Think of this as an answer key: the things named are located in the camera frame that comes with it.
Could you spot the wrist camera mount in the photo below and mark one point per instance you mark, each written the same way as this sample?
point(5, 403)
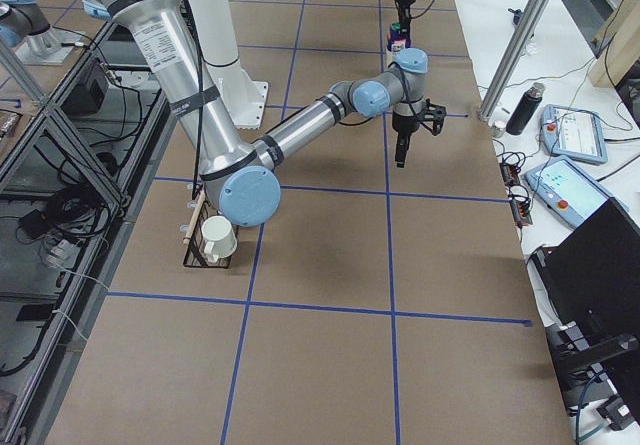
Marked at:
point(432, 117)

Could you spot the white mug lower rack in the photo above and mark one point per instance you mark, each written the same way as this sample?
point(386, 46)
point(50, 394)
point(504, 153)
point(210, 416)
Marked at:
point(219, 238)

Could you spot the aluminium frame post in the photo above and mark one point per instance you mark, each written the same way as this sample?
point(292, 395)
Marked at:
point(515, 48)

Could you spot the black power strip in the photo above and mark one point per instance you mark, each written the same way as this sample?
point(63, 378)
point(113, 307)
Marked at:
point(518, 196)

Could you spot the white camera pole base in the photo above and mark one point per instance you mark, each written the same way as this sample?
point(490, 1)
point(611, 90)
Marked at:
point(244, 98)

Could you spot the black wire mug rack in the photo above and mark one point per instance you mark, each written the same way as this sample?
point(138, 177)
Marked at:
point(198, 250)

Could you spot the blue white milk carton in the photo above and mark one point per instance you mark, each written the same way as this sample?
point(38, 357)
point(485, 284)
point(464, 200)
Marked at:
point(397, 42)

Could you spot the far teach pendant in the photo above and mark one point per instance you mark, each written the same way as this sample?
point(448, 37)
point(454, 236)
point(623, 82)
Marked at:
point(575, 133)

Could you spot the brown paper table cover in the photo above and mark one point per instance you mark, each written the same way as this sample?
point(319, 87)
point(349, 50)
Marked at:
point(380, 305)

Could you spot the black water bottle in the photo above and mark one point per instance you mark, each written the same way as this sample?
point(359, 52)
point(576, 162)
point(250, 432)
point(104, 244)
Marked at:
point(525, 109)

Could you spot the black monitor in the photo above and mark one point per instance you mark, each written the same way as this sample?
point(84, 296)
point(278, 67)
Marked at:
point(592, 276)

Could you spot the small metal cap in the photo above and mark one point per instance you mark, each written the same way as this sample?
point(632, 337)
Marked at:
point(498, 129)

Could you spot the teach pendant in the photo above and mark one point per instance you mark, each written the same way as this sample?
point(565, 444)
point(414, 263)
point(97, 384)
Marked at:
point(575, 133)
point(562, 187)

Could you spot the near teach pendant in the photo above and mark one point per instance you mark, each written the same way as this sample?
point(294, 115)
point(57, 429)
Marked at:
point(562, 187)

